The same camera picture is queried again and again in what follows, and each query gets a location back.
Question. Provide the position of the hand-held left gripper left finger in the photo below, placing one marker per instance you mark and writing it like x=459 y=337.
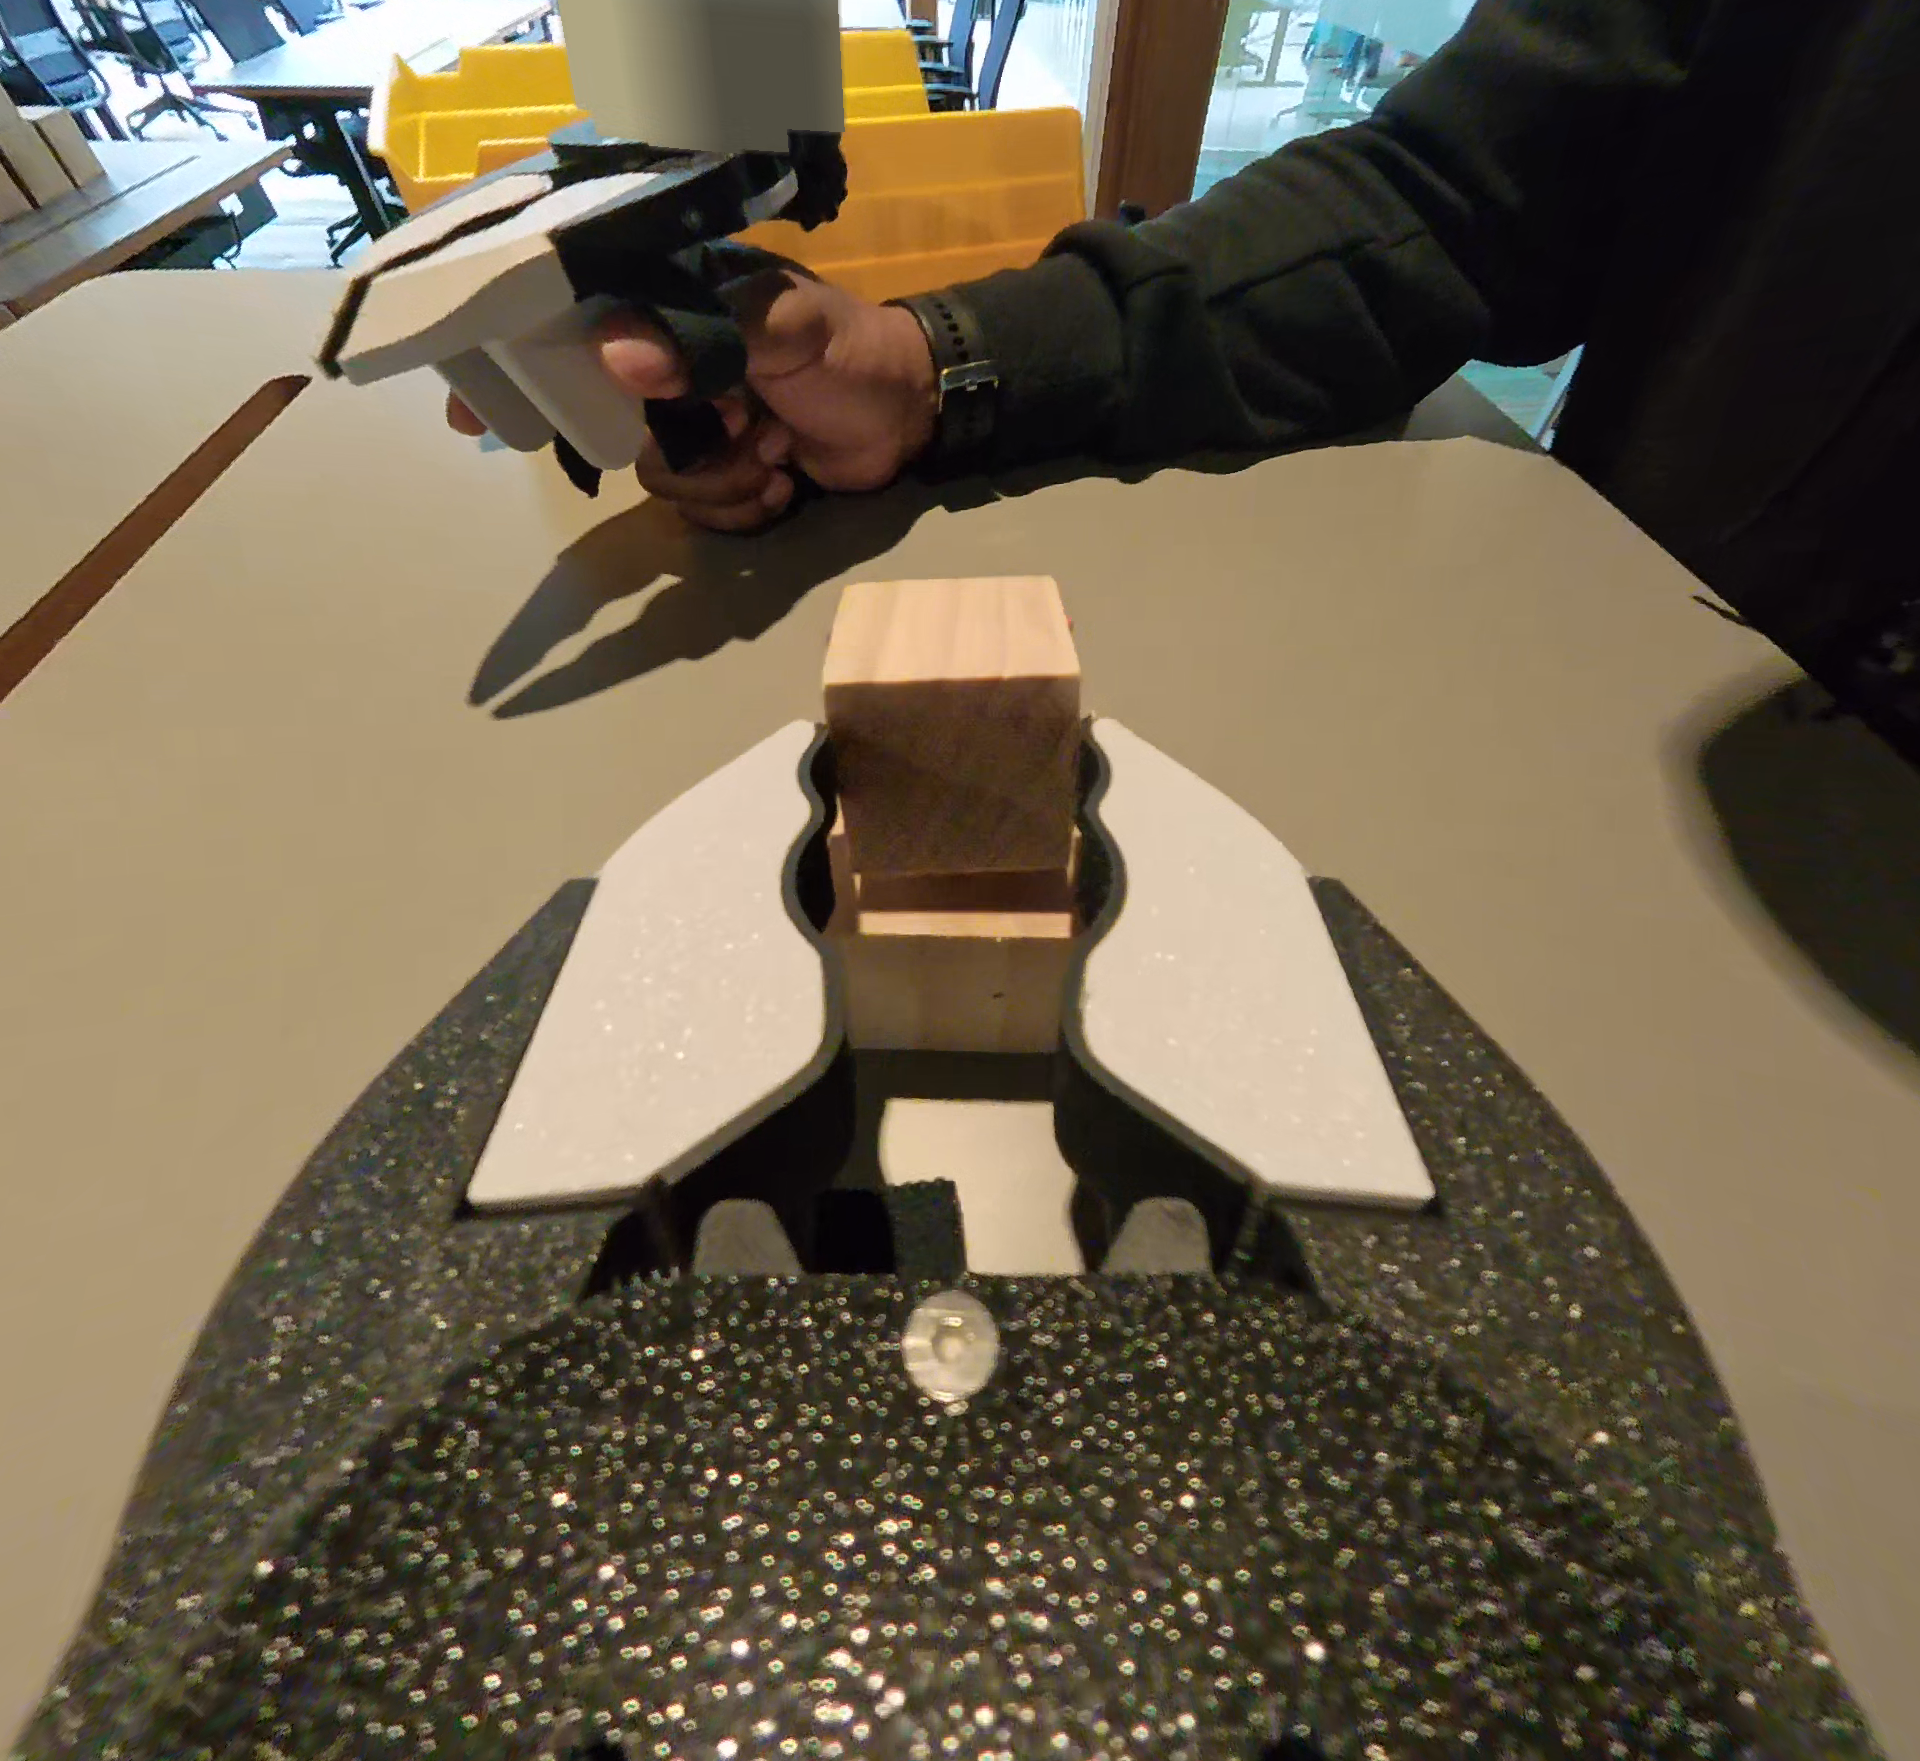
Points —
x=660 y=1027

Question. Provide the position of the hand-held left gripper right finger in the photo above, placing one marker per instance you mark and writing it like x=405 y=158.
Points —
x=1244 y=1027

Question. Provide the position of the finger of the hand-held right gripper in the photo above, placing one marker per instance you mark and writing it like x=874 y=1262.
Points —
x=511 y=189
x=451 y=299

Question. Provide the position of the light wooden cube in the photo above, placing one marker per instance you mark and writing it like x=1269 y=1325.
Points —
x=953 y=726
x=945 y=989

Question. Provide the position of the person's right hand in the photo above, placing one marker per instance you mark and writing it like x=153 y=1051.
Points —
x=841 y=381

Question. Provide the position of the row of office desks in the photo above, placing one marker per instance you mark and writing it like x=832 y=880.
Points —
x=374 y=44

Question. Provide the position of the yellow plastic bin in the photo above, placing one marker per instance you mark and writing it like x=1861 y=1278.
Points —
x=960 y=201

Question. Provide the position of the black wristwatch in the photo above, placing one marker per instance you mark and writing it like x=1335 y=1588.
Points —
x=960 y=359

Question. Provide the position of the row of brown boxes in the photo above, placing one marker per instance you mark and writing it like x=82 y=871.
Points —
x=39 y=164

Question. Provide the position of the person's torso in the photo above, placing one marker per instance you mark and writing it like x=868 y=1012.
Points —
x=1770 y=217

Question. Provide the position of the wooden door frame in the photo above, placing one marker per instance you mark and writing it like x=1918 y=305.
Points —
x=1179 y=20

